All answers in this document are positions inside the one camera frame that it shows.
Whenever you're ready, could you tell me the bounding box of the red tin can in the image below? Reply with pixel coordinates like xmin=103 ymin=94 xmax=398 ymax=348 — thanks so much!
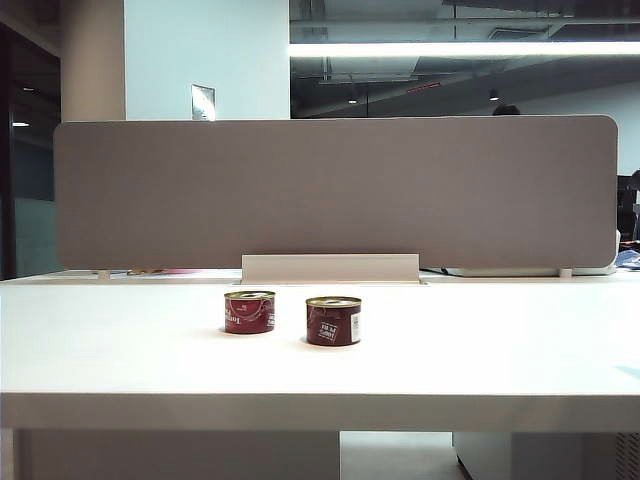
xmin=304 ymin=295 xmax=363 ymax=347

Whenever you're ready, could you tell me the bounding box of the framed notice on pillar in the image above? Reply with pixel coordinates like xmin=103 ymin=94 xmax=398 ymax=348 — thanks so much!
xmin=191 ymin=83 xmax=217 ymax=122

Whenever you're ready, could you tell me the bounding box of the red tomato can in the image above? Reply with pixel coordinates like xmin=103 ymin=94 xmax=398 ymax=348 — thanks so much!
xmin=223 ymin=290 xmax=277 ymax=335

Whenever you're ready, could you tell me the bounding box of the grey-brown fabric desk divider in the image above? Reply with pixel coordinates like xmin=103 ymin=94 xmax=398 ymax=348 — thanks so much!
xmin=53 ymin=115 xmax=620 ymax=271

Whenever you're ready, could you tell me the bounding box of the long ceiling light strip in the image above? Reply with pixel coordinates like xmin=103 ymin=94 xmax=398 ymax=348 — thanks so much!
xmin=288 ymin=41 xmax=640 ymax=58

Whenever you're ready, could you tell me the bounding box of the white cable tray box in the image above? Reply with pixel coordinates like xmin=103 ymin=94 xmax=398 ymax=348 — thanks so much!
xmin=241 ymin=253 xmax=420 ymax=282

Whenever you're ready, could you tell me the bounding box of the dark office equipment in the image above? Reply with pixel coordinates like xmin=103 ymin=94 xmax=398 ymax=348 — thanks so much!
xmin=617 ymin=169 xmax=640 ymax=242

